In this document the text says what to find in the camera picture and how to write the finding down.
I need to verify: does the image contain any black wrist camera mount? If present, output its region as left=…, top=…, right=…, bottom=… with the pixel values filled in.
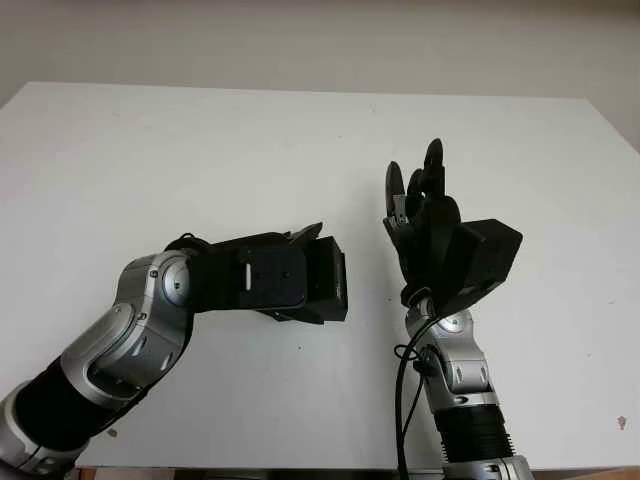
left=192, top=244, right=307, bottom=314
left=447, top=218, right=524, bottom=316

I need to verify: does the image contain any black printed box lid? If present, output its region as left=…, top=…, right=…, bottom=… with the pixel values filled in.
left=303, top=234, right=350, bottom=306

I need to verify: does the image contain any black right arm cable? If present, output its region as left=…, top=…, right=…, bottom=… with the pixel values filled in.
left=392, top=299, right=436, bottom=480

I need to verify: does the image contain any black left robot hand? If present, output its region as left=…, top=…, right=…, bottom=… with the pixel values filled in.
left=166, top=222, right=326, bottom=326

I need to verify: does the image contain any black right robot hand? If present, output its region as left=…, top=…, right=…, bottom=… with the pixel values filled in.
left=382, top=138, right=464, bottom=306

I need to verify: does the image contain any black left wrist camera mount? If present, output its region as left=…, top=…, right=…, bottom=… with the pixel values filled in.
left=192, top=244, right=307, bottom=314

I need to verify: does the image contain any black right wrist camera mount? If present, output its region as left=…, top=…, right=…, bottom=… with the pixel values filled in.
left=447, top=218, right=524, bottom=316

